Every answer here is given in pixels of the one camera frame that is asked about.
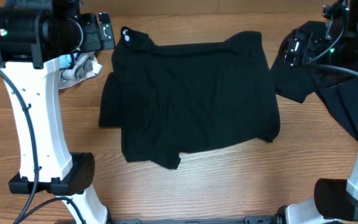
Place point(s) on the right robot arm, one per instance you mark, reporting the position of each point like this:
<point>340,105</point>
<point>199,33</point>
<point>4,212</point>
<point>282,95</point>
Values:
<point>322,58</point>

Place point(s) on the black garment at right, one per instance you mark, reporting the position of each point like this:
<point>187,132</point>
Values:
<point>341,100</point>

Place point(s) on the black t-shirt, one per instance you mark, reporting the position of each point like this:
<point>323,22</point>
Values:
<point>188,98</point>

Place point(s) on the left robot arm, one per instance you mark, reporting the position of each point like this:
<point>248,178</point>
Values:
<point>33,37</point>

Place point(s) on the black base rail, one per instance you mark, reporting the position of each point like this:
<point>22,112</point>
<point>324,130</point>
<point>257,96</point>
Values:
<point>265,219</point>

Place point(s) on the light blue printed shirt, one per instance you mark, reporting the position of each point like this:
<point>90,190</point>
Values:
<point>67,61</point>

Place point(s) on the grey folded garment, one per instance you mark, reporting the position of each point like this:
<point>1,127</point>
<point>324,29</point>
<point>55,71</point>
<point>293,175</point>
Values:
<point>83,64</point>

